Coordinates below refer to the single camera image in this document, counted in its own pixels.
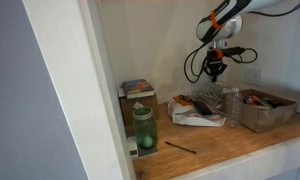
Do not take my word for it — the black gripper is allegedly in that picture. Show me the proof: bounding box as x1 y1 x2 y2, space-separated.
203 56 229 83

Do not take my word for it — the clear plastic bag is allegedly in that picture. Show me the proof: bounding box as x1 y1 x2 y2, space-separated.
166 95 227 128

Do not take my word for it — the cardboard box of pens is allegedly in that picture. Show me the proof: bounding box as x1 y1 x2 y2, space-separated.
222 88 299 134

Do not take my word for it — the small brown cardboard box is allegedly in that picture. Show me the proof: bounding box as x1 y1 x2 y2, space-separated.
119 93 160 128

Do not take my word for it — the thin black stylus pen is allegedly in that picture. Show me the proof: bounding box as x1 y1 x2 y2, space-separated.
164 141 198 155

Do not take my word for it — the small white box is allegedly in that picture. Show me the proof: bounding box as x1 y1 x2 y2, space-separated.
126 135 140 158

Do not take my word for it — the black flat device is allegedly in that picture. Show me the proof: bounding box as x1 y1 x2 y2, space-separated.
192 99 214 117

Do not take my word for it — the clear plastic water bottle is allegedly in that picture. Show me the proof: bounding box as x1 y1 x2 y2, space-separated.
225 86 244 128

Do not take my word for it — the orange rectangular case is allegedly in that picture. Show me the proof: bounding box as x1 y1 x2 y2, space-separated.
172 95 195 108

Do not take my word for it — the grey marker orange cap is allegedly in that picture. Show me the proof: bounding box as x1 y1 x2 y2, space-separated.
250 95 268 107

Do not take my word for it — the colourful paperback book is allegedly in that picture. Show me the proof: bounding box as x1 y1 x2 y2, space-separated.
119 78 156 100

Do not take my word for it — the white paper scrap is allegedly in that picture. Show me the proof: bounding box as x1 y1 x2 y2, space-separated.
132 101 145 111

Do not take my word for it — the green glass mason jar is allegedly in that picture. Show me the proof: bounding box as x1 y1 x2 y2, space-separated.
132 106 159 150

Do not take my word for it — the light green ball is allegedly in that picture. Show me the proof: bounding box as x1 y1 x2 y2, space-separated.
141 136 154 149

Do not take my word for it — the dark square jar base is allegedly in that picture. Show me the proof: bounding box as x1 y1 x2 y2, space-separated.
136 144 159 158

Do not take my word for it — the white cable bundle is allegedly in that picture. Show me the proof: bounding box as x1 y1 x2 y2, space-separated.
195 82 232 108

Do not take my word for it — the orange gripper mount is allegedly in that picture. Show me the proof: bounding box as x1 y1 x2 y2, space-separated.
213 48 224 61

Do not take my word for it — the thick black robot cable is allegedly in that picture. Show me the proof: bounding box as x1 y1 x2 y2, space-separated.
183 41 213 84

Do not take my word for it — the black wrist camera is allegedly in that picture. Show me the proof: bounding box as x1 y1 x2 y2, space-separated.
221 46 247 58

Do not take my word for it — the white wall outlet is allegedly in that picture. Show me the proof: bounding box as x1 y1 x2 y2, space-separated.
244 67 263 86

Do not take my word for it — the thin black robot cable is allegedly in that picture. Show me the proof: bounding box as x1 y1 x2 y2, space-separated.
228 0 300 65

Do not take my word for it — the orange cable strap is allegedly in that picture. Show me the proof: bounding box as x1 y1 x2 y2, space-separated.
209 9 226 30

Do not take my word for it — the white alcove side post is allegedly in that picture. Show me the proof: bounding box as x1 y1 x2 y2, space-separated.
22 0 138 180

